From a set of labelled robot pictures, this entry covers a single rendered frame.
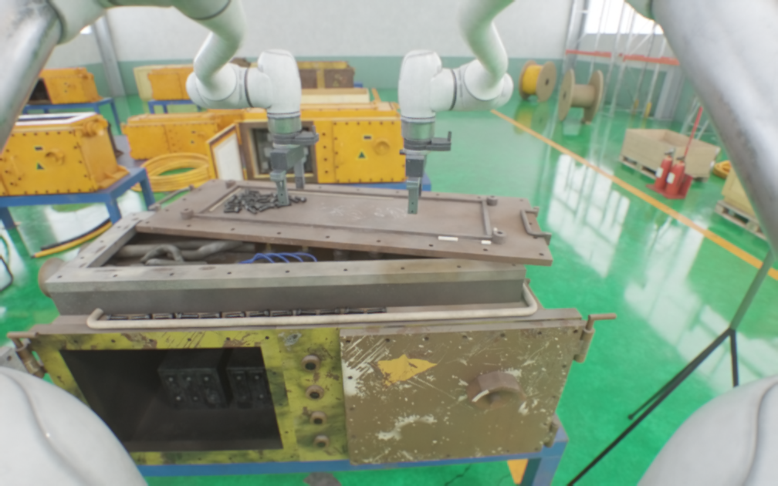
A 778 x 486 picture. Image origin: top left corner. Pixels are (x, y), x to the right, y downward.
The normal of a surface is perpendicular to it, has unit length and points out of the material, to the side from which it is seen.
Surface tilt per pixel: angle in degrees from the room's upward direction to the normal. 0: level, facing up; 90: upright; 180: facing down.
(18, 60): 88
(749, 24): 57
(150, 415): 0
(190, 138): 90
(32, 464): 64
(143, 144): 90
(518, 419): 90
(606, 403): 0
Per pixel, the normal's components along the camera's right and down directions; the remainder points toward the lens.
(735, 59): -0.84, -0.06
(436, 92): 0.28, 0.45
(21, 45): 0.99, -0.07
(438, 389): 0.07, 0.48
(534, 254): 0.00, -0.88
